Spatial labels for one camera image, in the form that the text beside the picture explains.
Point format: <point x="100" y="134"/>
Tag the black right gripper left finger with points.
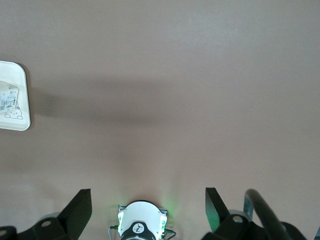
<point x="72" y="217"/>

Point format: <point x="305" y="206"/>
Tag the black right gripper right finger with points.
<point x="225" y="227"/>

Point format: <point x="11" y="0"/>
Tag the blue milk carton green cap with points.
<point x="8" y="97"/>

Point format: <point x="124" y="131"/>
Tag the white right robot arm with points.
<point x="141" y="220"/>

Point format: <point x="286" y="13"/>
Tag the cream rabbit print tray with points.
<point x="21" y="100"/>

